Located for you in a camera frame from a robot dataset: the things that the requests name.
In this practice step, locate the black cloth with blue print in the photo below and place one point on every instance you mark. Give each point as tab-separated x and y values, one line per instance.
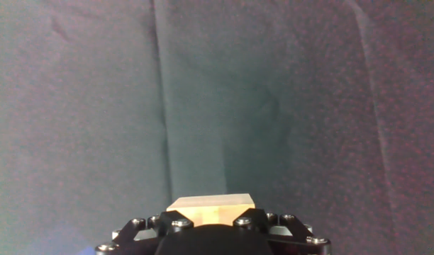
203	106

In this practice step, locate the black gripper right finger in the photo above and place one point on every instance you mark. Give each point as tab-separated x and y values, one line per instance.
295	226

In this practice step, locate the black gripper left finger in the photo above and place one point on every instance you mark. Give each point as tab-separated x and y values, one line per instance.
132	230

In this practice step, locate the small wooden block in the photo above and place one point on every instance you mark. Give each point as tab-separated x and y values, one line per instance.
211	207

